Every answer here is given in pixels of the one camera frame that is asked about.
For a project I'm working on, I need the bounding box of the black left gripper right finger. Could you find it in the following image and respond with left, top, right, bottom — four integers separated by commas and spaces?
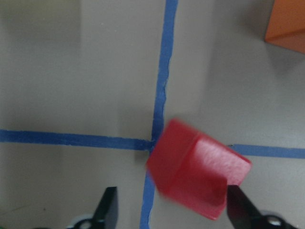
227, 185, 269, 229

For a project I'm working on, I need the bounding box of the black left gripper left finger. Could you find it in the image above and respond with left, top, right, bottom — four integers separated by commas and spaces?
92, 187, 118, 229

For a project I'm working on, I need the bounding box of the red wooden block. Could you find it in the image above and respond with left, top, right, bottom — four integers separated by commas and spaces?
146, 119, 252, 220

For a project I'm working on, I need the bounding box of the orange wooden block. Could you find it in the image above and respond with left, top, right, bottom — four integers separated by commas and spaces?
264, 0, 305, 53

